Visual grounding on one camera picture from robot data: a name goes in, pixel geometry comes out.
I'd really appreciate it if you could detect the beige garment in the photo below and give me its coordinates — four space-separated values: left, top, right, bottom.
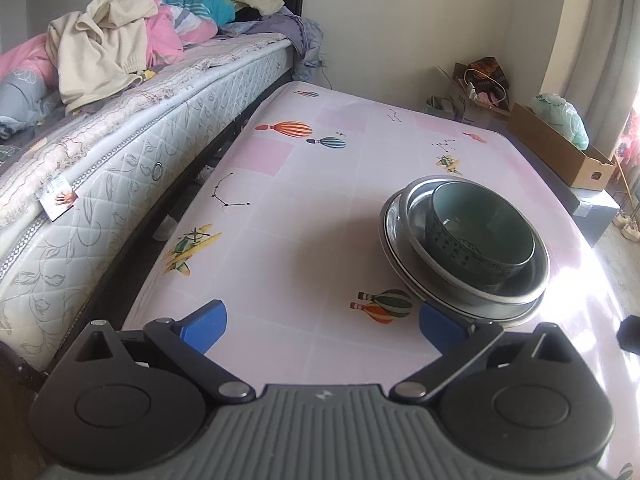
46 0 158 114

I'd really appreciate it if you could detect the teal white plastic bag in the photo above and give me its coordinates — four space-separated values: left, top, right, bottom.
530 93 589 151

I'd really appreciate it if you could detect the white quilted mattress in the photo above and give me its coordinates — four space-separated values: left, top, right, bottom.
1 32 294 370

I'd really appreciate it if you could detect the teal ceramic bowl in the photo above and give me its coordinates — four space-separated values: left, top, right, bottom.
425 181 536 287

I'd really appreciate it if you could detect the large steel basin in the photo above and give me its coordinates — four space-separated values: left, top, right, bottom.
378 191 544 326

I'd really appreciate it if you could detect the green paper bag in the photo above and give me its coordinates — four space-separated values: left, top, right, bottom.
424 96 459 122

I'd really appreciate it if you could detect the grey curtain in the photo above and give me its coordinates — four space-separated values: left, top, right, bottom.
540 0 639 155

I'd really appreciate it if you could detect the pink patterned tablecloth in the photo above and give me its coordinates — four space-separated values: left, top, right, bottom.
125 84 639 478

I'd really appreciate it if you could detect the long brown cardboard box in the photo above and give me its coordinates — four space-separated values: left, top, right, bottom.
506 103 615 192

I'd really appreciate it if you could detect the teal pillow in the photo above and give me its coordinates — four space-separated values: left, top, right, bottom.
163 0 235 26

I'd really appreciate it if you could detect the small steel bowl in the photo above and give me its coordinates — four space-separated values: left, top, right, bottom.
397 176 550 307

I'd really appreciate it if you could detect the purple bedsheet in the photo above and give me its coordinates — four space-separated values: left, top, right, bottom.
221 8 323 82

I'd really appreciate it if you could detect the pink striped blanket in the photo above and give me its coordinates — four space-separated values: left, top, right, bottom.
1 0 218 142

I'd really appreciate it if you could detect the open cardboard box with clutter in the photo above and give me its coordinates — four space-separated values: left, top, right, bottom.
437 56 510 128

